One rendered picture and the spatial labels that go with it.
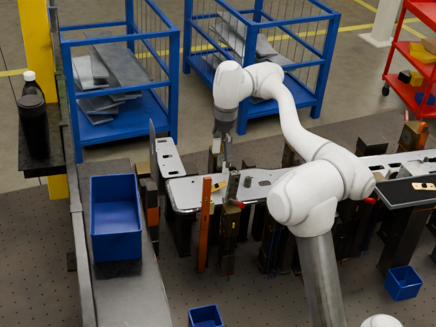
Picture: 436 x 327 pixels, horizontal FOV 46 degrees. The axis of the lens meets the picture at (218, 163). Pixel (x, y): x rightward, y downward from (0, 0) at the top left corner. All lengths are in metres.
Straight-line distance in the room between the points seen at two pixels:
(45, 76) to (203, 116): 2.45
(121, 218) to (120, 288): 0.32
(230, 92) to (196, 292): 0.82
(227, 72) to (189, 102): 2.89
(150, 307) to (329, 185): 0.67
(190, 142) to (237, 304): 2.23
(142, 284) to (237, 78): 0.75
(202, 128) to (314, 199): 3.01
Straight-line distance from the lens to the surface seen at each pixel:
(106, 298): 1.69
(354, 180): 1.46
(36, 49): 2.15
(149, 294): 1.69
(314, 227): 1.39
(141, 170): 2.10
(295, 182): 1.35
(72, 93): 3.62
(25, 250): 2.35
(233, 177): 1.85
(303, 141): 1.57
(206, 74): 4.76
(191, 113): 4.49
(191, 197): 2.06
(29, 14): 2.10
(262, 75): 1.86
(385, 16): 6.30
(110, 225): 1.91
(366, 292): 2.27
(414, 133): 2.63
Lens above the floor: 2.35
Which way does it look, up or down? 37 degrees down
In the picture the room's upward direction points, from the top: 5 degrees clockwise
